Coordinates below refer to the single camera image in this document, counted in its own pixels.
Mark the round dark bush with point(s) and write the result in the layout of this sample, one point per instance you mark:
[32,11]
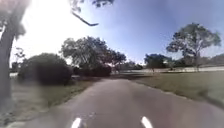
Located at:
[45,68]

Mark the robot's own part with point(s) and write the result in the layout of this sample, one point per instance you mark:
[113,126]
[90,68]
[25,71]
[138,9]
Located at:
[76,122]
[146,122]

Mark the pale distant road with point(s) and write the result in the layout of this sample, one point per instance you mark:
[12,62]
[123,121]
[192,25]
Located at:
[186,70]

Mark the grey asphalt path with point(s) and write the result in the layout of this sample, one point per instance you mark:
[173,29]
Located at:
[113,100]

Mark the tall spreading tree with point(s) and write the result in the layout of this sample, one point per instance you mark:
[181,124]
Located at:
[193,40]

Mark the dry grass field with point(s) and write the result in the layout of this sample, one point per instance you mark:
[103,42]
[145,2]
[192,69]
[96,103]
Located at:
[180,85]

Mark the small dark tree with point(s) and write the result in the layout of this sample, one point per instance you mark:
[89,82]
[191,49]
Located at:
[155,60]

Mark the large tree trunk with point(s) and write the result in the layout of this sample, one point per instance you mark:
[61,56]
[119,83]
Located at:
[5,60]

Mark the overhanging tree branch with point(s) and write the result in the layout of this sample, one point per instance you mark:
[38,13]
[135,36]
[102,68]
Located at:
[83,20]

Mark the group of broad trees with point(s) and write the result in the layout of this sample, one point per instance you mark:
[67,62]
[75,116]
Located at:
[88,53]

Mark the distant tree line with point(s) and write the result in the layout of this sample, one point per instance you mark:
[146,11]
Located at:
[213,60]

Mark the grass verge with bare patches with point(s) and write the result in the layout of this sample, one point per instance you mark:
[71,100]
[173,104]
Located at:
[43,94]

